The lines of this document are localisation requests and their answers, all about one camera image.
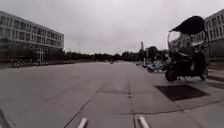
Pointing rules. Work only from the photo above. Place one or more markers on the pale long many-windowed building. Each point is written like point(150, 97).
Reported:
point(30, 36)

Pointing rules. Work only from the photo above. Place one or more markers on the dark scooter with canopy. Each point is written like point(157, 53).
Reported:
point(186, 65)

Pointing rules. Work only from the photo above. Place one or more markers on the grey concrete slab plaza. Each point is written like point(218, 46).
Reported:
point(100, 83)

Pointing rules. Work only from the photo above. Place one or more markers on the distant row of trees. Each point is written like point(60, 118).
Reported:
point(100, 56)

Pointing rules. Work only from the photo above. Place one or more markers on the robot's own part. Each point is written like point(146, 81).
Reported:
point(143, 122)
point(82, 123)

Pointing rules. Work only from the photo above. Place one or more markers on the pale building with window grid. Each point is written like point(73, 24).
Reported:
point(215, 33)

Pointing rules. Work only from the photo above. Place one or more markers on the distant lamp pole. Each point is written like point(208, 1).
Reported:
point(79, 49)

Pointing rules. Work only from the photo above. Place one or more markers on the low kerb step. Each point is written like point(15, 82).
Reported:
point(216, 77)

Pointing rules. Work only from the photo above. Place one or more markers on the dark square ground cover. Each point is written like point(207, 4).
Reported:
point(180, 91)

